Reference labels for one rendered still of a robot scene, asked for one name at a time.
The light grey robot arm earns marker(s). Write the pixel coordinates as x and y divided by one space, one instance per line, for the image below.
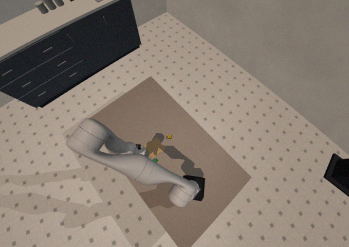
90 136

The tan square mat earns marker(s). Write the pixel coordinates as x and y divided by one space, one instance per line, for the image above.
154 147

